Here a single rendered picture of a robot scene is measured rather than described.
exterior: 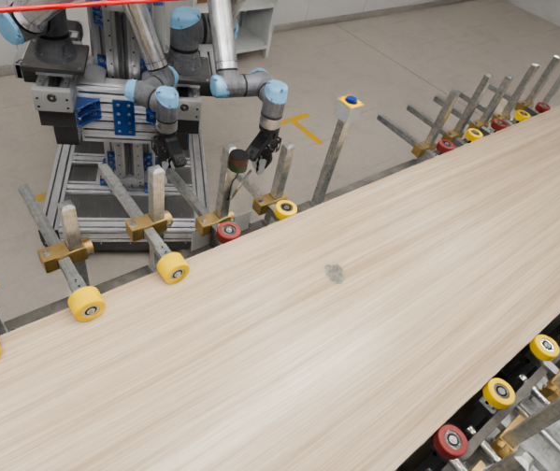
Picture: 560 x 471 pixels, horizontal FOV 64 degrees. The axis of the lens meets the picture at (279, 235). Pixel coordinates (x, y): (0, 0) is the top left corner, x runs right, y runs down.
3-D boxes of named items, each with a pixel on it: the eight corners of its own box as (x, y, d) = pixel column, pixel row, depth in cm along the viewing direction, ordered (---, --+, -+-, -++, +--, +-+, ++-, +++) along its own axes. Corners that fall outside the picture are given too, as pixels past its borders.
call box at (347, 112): (332, 116, 167) (337, 97, 162) (345, 112, 171) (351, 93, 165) (344, 126, 164) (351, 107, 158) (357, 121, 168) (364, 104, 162)
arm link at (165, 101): (162, 80, 155) (183, 90, 153) (162, 108, 163) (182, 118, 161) (149, 90, 149) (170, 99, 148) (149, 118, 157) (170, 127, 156)
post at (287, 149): (260, 235, 190) (281, 141, 156) (266, 232, 192) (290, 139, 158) (265, 240, 189) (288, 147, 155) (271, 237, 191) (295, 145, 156)
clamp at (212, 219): (194, 227, 160) (195, 217, 156) (226, 215, 167) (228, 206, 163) (203, 237, 157) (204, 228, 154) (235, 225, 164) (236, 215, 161)
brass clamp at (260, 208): (251, 206, 174) (252, 197, 170) (278, 196, 181) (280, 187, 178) (260, 217, 171) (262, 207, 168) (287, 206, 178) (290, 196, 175)
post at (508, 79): (462, 149, 269) (506, 74, 235) (465, 148, 271) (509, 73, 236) (466, 152, 267) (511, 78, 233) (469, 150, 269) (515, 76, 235)
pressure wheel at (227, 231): (209, 248, 158) (212, 224, 150) (228, 239, 162) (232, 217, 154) (222, 263, 154) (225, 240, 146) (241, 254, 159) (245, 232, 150)
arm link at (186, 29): (165, 36, 186) (165, 3, 176) (197, 37, 191) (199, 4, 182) (173, 50, 179) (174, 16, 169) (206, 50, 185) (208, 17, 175)
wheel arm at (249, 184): (219, 162, 189) (220, 153, 186) (225, 160, 190) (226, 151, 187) (280, 229, 169) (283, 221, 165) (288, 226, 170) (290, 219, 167)
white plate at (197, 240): (190, 249, 168) (192, 232, 161) (247, 227, 182) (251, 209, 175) (191, 250, 168) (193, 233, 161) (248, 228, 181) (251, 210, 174)
